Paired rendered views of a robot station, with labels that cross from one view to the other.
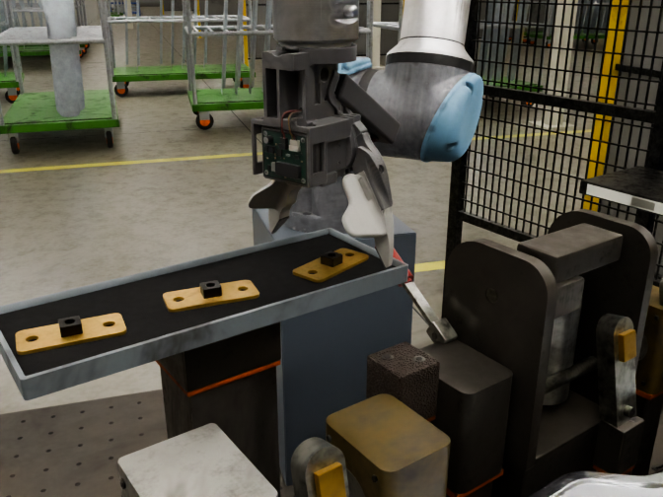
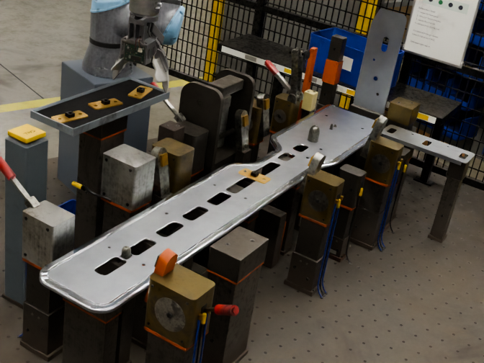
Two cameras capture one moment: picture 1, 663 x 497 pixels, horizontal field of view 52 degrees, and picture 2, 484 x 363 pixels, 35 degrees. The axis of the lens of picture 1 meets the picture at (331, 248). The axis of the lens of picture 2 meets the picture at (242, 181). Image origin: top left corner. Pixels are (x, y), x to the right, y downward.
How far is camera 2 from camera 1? 141 cm
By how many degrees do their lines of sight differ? 25
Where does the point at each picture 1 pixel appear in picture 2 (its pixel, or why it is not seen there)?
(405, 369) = (174, 128)
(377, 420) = (169, 144)
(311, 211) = (104, 67)
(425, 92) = (163, 15)
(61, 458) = not seen: outside the picture
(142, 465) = (111, 153)
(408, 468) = (184, 155)
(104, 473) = not seen: outside the picture
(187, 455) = (123, 150)
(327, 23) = (153, 9)
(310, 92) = (145, 31)
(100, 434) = not seen: outside the picture
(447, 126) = (173, 31)
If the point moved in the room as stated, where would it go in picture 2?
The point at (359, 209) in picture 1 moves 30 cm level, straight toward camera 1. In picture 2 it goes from (158, 72) to (192, 120)
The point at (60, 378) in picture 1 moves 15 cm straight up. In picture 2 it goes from (81, 129) to (84, 68)
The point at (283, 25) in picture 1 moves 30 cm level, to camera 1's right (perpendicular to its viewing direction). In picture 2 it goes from (137, 9) to (249, 11)
